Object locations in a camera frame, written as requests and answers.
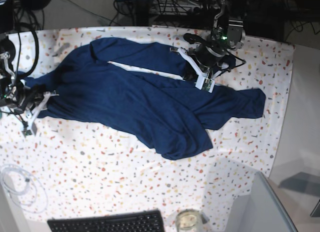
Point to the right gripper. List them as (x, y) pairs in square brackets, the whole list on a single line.
[(25, 98)]

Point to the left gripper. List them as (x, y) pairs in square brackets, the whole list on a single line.
[(209, 56)]

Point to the blue t-shirt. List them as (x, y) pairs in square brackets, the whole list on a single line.
[(139, 89)]

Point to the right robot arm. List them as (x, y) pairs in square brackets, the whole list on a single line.
[(16, 16)]

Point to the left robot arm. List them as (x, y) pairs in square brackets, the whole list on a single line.
[(226, 36)]

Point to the black power strip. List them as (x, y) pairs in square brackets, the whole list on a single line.
[(175, 8)]

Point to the terrazzo patterned tablecloth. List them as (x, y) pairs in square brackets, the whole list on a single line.
[(125, 133)]

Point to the grey monitor edge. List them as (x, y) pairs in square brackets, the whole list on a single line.
[(261, 210)]

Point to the glass jar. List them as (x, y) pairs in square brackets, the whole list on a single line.
[(189, 220)]

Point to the black keyboard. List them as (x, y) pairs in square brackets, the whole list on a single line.
[(140, 221)]

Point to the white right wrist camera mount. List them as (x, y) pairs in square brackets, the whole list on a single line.
[(32, 111)]

